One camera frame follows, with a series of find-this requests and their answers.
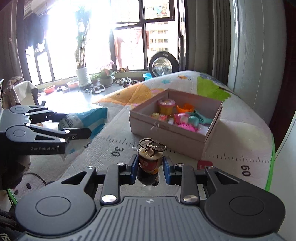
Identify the orange plastic toy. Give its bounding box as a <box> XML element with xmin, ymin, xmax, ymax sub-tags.
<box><xmin>176</xmin><ymin>103</ymin><xmax>194</xmax><ymax>113</ymax></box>

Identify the blue plastic basin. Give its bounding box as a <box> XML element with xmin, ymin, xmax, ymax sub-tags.
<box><xmin>142</xmin><ymin>73</ymin><xmax>153</xmax><ymax>80</ymax></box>

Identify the grey flower pot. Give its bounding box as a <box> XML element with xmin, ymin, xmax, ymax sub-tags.
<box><xmin>100</xmin><ymin>76</ymin><xmax>113</xmax><ymax>88</ymax></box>

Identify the pink hat teal toy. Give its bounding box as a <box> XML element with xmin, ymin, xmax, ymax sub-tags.
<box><xmin>174</xmin><ymin>113</ymin><xmax>200</xmax><ymax>128</ymax></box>

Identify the white tall plant pot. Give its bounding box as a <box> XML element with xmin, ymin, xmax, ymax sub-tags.
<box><xmin>76</xmin><ymin>67</ymin><xmax>91</xmax><ymax>87</ymax></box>

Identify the draped chair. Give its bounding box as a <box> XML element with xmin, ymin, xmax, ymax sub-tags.
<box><xmin>1</xmin><ymin>76</ymin><xmax>39</xmax><ymax>109</ymax></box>

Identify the red plastic basin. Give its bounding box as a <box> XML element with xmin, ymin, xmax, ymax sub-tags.
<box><xmin>44</xmin><ymin>85</ymin><xmax>55</xmax><ymax>94</ymax></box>

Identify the pink cardboard box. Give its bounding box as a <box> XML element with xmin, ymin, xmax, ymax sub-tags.
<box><xmin>129</xmin><ymin>89</ymin><xmax>222</xmax><ymax>160</ymax></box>

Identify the teal plastic crank toy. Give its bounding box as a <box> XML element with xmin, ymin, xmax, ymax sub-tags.
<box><xmin>186</xmin><ymin>110</ymin><xmax>213</xmax><ymax>126</ymax></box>

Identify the magenta spiky ball toy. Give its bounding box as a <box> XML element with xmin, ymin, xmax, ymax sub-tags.
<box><xmin>178</xmin><ymin>123</ymin><xmax>198</xmax><ymax>132</ymax></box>

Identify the blue white tissue pack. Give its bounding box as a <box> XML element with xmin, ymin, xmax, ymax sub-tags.
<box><xmin>58</xmin><ymin>107</ymin><xmax>108</xmax><ymax>139</ymax></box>

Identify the colourful play mat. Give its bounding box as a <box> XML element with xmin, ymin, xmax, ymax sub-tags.
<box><xmin>11</xmin><ymin>71</ymin><xmax>274</xmax><ymax>200</ymax></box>

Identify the black red doll keychain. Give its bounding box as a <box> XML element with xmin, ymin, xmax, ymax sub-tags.
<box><xmin>132</xmin><ymin>138</ymin><xmax>166</xmax><ymax>187</ymax></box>

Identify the yellow red lucky toy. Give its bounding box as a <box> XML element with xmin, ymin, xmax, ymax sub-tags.
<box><xmin>151</xmin><ymin>113</ymin><xmax>168</xmax><ymax>121</ymax></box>

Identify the pink lid yellow cup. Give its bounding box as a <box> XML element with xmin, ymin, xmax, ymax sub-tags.
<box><xmin>158</xmin><ymin>99</ymin><xmax>176</xmax><ymax>115</ymax></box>

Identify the round black mirror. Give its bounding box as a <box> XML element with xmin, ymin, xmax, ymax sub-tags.
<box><xmin>149</xmin><ymin>51</ymin><xmax>180</xmax><ymax>77</ymax></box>

